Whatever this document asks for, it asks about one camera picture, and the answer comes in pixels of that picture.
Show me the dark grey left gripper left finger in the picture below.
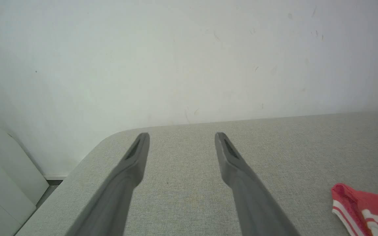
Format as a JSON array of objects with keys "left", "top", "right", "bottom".
[{"left": 66, "top": 132, "right": 150, "bottom": 236}]

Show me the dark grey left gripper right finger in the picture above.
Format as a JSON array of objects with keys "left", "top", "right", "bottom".
[{"left": 214, "top": 132, "right": 301, "bottom": 236}]

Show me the red and white basketball jersey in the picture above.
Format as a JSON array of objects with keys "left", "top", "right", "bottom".
[{"left": 331, "top": 183, "right": 378, "bottom": 236}]

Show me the white board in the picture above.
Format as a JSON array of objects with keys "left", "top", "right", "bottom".
[{"left": 0, "top": 119, "right": 50, "bottom": 206}]

